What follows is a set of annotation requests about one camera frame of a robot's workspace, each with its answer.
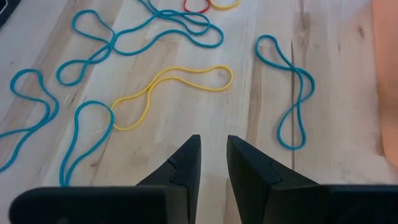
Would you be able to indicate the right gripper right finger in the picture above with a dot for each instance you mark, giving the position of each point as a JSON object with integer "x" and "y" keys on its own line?
{"x": 264, "y": 199}

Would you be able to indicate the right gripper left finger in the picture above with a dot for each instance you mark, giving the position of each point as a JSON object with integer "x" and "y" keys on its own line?
{"x": 174, "y": 199}

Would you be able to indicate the yellow rubber band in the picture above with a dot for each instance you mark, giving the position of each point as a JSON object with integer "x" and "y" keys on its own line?
{"x": 224, "y": 7}
{"x": 151, "y": 86}

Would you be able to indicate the orange translucent plastic bin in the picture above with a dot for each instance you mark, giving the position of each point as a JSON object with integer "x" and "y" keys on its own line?
{"x": 388, "y": 62}

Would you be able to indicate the red rubber band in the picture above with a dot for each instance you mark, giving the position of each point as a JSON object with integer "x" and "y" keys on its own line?
{"x": 196, "y": 11}

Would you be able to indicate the black aluminium table frame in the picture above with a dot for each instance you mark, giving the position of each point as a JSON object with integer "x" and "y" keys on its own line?
{"x": 6, "y": 7}

